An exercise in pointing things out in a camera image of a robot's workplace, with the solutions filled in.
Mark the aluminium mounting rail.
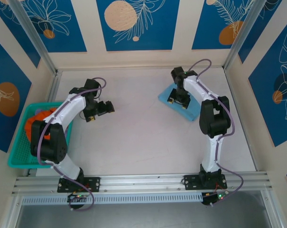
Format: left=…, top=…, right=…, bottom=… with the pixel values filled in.
left=11, top=171, right=269, bottom=194

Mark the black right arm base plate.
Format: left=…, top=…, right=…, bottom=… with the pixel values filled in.
left=184, top=174, right=227, bottom=190

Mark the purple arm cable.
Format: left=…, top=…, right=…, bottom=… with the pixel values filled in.
left=37, top=77, right=108, bottom=211
left=190, top=59, right=244, bottom=207

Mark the aluminium side rail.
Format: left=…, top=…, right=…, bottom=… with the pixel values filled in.
left=46, top=70, right=63, bottom=103

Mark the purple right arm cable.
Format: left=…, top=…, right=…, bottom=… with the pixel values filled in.
left=190, top=59, right=244, bottom=207

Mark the light blue t-shirt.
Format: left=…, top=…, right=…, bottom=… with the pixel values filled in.
left=158, top=83, right=202, bottom=122

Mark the grey slotted cable duct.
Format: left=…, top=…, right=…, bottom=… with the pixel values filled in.
left=22, top=192, right=203, bottom=205

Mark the aluminium frame post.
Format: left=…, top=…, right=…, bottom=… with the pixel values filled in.
left=223, top=0, right=268, bottom=72
left=8, top=0, right=57, bottom=74

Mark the blue floral wall panel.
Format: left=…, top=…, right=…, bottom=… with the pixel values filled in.
left=238, top=0, right=287, bottom=64
left=15, top=0, right=87, bottom=53
left=96, top=0, right=181, bottom=51
left=249, top=21, right=287, bottom=147
left=192, top=0, right=255, bottom=50
left=0, top=0, right=41, bottom=69
left=0, top=34, right=32, bottom=152

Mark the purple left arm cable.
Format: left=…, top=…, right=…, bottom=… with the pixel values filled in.
left=37, top=77, right=108, bottom=211

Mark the orange t-shirt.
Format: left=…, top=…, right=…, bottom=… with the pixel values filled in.
left=24, top=108, right=60, bottom=141

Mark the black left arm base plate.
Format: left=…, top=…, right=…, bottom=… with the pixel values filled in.
left=57, top=176, right=101, bottom=193

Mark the teal plastic basket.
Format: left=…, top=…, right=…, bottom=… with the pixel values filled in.
left=7, top=102, right=75, bottom=170

